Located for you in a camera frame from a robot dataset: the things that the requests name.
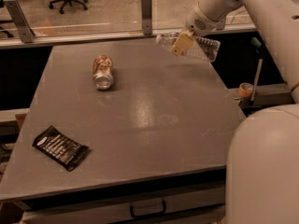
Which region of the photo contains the clear plastic water bottle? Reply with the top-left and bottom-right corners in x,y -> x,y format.
156,33 -> 221,62

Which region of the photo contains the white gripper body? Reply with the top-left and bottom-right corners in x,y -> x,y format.
184,6 -> 221,36

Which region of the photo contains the middle metal glass bracket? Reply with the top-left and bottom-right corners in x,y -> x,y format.
141,0 -> 152,35

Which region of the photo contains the roll of tan tape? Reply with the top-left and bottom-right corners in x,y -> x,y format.
238,82 -> 253,97

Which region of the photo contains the left metal glass bracket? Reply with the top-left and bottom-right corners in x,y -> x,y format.
4,0 -> 35,43

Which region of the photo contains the metal glass bracket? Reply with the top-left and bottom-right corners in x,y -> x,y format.
216,18 -> 226,31
141,0 -> 152,35
4,0 -> 35,43

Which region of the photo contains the black drawer handle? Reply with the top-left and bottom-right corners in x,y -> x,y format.
129,199 -> 167,219

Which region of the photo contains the black snack packet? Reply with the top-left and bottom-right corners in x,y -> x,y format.
33,126 -> 90,172

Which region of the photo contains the crushed aluminium soda can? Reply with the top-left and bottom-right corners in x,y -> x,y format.
93,55 -> 114,90

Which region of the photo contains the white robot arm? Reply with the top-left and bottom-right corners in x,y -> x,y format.
177,0 -> 299,224

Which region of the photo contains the right metal glass bracket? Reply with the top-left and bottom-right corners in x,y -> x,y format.
216,18 -> 226,31

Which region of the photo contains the grey drawer cabinet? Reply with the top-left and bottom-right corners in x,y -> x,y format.
22,168 -> 226,224

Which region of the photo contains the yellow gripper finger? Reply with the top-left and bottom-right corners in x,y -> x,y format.
170,31 -> 194,56

